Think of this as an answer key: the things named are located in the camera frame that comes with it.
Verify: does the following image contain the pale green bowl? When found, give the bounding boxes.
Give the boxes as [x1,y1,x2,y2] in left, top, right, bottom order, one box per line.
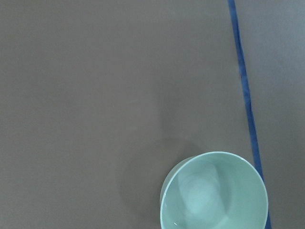
[160,152,268,229]

